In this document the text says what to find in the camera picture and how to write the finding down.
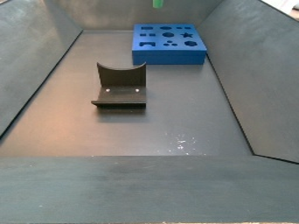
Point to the green oval cylinder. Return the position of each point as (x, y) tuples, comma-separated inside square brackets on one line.
[(158, 3)]

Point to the black curved cradle fixture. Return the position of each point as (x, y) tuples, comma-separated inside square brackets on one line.
[(122, 87)]

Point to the blue shape sorter block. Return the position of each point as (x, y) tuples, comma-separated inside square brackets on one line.
[(167, 44)]

